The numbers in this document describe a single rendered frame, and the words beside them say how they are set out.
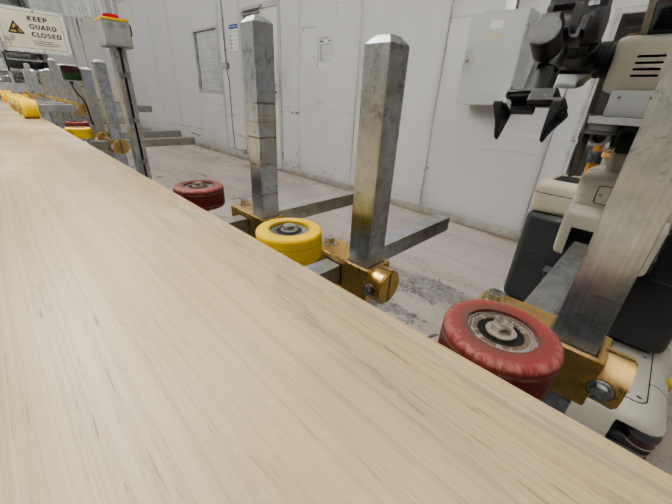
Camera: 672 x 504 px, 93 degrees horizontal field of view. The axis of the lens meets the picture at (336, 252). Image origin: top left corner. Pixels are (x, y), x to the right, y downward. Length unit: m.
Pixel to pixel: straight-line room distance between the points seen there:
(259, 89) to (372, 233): 0.30
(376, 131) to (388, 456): 0.32
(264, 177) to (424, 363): 0.45
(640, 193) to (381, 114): 0.24
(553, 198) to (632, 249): 1.14
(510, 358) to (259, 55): 0.51
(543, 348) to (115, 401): 0.26
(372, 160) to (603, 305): 0.26
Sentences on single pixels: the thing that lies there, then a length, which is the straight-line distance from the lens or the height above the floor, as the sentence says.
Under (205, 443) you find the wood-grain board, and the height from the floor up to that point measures 0.90.
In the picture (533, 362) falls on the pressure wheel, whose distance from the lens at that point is 0.25.
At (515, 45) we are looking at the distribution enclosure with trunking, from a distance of 2.92.
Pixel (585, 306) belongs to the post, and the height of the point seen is 0.91.
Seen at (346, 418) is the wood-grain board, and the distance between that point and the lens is 0.19.
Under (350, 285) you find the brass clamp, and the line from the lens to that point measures 0.46.
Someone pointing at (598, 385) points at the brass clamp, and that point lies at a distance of 0.36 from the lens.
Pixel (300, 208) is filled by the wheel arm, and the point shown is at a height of 0.83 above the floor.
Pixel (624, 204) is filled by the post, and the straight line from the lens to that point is 0.31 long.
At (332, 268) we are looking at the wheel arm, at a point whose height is 0.83.
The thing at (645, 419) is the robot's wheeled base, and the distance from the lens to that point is 1.36.
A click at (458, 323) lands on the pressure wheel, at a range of 0.26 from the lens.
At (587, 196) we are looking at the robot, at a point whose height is 0.83.
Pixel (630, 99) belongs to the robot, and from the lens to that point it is 1.12.
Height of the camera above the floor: 1.05
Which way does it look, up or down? 26 degrees down
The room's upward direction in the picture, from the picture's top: 3 degrees clockwise
